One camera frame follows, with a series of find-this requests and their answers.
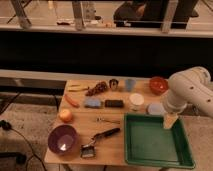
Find red bowl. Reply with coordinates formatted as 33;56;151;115
149;76;168;95

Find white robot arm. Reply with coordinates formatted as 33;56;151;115
162;67;213;129

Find green plastic tray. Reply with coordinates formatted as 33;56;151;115
124;114;195;169

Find white cup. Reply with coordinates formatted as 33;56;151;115
129;93;144;111

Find blue plastic cup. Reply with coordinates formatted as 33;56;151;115
125;79;136;92

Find black rectangular block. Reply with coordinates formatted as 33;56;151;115
105;100;124;108

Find small metal cup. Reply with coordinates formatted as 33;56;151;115
109;79;119;91

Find metal fork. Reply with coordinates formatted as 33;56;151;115
96;117;120;124

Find bunch of dark grapes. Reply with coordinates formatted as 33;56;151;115
86;81;108;96

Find blue sponge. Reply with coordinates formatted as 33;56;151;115
84;97;102;108

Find orange carrot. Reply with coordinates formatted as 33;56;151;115
64;94;80;108

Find yellow banana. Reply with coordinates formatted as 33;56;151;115
68;85;89;92

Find orange apple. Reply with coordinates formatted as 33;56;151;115
59;109;73;123

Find purple bowl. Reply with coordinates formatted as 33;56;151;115
48;124;78;155

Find seated person in background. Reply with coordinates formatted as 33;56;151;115
113;0;198;29

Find black handled spatula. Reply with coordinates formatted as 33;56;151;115
80;128;120;158

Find black cable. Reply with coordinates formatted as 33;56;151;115
0;119;48;171

